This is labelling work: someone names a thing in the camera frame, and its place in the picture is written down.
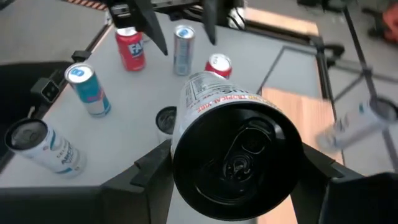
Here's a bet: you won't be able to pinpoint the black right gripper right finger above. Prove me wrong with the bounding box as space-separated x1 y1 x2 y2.
290 143 364 224

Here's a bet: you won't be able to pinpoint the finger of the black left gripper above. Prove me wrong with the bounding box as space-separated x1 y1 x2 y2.
126 0 169 57
203 0 219 46

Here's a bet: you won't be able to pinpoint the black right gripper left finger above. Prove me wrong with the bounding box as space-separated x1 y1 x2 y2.
101 139 175 224

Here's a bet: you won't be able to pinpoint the silver can black top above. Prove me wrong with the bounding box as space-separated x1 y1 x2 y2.
155 106 178 144

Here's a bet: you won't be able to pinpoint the wooden shelf board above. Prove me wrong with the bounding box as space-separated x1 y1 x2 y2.
257 86 345 224

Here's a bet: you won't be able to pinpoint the red soda can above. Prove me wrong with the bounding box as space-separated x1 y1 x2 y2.
204 53 233 80
114 26 147 72

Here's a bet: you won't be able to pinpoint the black mat orange stripes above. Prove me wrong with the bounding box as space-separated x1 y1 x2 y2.
60 0 108 12

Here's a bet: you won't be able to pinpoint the silver blue energy drink can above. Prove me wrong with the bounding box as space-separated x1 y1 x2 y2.
173 24 196 77
64 62 112 118

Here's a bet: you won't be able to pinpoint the orange shop vacuum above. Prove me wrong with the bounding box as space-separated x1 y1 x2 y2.
381 2 398 44

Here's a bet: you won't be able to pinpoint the black table-level camera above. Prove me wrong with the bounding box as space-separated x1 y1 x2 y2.
30 77 62 105

